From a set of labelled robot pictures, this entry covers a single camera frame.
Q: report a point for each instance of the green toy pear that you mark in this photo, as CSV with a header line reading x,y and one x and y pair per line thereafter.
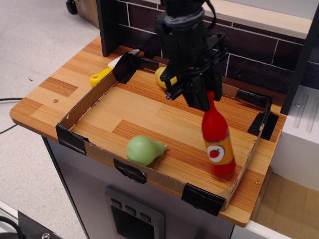
x,y
143,150

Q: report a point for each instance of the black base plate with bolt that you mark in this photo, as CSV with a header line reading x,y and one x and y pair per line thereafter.
x,y
34,230

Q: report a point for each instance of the black vertical post right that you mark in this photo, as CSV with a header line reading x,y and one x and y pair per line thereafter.
x,y
310,41

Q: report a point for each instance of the wooden shelf ledge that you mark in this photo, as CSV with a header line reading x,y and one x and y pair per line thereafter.
x,y
267,20

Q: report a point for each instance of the grey oven control panel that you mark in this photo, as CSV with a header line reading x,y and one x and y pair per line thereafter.
x,y
132,219

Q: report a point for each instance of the black vertical post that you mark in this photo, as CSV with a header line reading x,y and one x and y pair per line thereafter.
x,y
113,19
310,41

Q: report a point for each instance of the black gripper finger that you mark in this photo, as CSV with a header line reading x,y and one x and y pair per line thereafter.
x,y
213,80
195,93

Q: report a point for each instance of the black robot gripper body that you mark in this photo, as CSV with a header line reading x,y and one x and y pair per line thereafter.
x,y
187,47

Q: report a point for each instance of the black vertical post left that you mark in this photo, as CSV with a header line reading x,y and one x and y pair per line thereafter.
x,y
113,19

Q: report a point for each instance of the black caster wheel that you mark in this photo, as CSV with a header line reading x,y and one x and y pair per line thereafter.
x,y
71,6

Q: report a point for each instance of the yellow handled toy knife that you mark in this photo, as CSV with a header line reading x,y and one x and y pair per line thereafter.
x,y
96,78

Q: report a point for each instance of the white toy sink counter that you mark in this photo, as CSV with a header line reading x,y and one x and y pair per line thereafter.
x,y
296,156

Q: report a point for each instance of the red hot sauce bottle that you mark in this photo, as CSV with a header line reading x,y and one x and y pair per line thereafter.
x,y
217,139

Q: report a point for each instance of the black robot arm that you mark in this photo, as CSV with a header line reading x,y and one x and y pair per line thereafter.
x,y
182,7

